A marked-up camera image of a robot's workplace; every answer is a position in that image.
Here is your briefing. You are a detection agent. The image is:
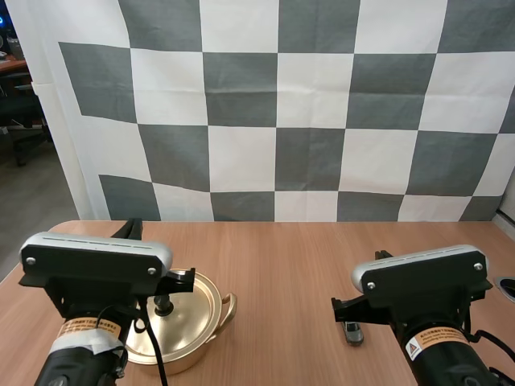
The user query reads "black cable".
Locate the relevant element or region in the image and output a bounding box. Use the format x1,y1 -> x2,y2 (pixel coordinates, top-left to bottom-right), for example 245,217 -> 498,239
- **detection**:
134,295 -> 169,386
462,309 -> 515,365

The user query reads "gold lid with black knob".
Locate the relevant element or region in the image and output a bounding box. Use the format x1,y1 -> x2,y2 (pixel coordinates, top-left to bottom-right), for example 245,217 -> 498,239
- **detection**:
126,276 -> 217,357

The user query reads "small grey toy car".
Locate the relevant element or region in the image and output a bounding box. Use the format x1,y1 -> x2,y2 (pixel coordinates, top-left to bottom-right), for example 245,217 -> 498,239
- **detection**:
341,320 -> 365,347

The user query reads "gold pot with two handles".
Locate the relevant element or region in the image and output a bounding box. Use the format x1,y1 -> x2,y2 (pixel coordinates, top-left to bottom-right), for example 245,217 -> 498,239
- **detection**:
123,269 -> 239,377

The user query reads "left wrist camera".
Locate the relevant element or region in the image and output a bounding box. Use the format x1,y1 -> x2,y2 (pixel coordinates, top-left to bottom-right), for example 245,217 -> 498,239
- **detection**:
18,231 -> 175,299

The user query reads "black office chair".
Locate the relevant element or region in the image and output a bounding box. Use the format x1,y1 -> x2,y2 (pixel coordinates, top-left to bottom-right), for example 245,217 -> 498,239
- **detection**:
0,72 -> 54,167

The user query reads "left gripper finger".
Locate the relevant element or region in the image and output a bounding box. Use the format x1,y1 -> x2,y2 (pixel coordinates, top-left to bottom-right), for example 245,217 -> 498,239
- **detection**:
110,217 -> 144,243
161,268 -> 197,294

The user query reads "checked cloth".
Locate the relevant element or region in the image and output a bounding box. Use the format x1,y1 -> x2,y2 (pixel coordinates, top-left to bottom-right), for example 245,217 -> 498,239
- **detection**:
6,0 -> 515,223

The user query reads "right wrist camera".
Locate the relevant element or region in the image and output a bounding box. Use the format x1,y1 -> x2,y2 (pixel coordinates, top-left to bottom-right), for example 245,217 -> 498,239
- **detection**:
350,244 -> 494,313

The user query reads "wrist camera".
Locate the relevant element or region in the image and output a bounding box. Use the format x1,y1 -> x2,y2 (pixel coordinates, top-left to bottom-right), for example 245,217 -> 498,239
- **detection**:
350,244 -> 494,313
18,231 -> 175,299

